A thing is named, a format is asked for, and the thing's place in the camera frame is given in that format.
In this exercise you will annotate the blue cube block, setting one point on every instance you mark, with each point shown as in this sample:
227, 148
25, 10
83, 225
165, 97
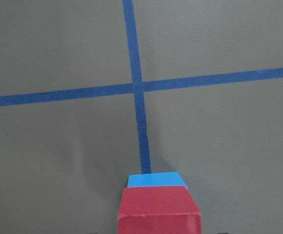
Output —
156, 180

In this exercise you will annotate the red cube block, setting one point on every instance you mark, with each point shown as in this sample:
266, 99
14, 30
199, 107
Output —
158, 210

